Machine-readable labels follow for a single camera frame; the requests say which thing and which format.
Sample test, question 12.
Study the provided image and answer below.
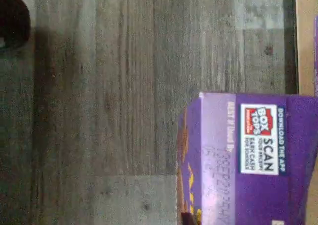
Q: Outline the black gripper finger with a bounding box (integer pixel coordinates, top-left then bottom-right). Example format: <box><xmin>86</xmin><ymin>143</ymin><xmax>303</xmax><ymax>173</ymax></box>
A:
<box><xmin>180</xmin><ymin>211</ymin><xmax>197</xmax><ymax>225</ymax></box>

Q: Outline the purple Annie's box brown patch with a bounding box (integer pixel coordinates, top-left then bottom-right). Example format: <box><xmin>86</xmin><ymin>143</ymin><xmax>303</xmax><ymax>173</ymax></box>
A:
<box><xmin>175</xmin><ymin>91</ymin><xmax>318</xmax><ymax>225</ymax></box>

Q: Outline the dark round object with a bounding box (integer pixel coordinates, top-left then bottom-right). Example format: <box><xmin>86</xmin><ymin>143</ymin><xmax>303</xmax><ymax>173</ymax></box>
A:
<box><xmin>0</xmin><ymin>0</ymin><xmax>32</xmax><ymax>53</ymax></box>

